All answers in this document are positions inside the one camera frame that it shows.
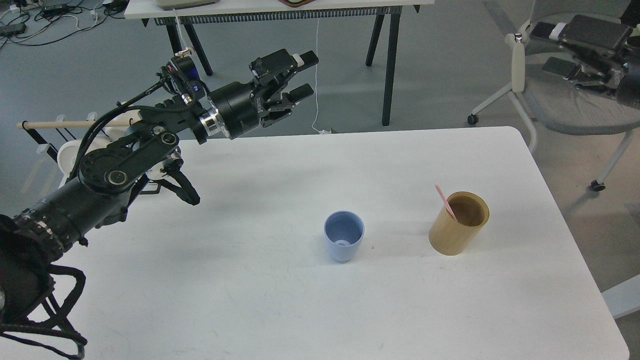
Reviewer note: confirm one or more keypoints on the background white table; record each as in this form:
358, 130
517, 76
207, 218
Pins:
236, 11

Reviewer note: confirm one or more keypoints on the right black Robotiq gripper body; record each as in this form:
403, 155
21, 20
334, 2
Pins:
627, 91

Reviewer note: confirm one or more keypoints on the wooden dowel rod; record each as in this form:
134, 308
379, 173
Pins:
34, 125

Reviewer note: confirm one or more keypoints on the grey office chair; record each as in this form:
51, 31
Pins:
554, 102

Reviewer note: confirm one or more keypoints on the pink chopstick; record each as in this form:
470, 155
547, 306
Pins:
446, 203

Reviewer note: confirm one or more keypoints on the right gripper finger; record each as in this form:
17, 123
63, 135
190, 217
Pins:
580, 76
590, 40

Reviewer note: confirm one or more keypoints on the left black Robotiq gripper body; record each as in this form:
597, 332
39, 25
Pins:
235, 109

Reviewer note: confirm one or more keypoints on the blue plastic cup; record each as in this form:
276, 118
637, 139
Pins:
343, 231

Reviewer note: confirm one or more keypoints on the bamboo cylinder holder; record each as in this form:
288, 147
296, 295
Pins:
450, 234

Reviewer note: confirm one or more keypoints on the white cup on rack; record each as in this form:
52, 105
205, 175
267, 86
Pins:
124, 120

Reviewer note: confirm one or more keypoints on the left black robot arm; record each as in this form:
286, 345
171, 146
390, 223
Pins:
110, 171

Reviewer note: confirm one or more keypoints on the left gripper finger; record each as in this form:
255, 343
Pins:
273, 111
272, 72

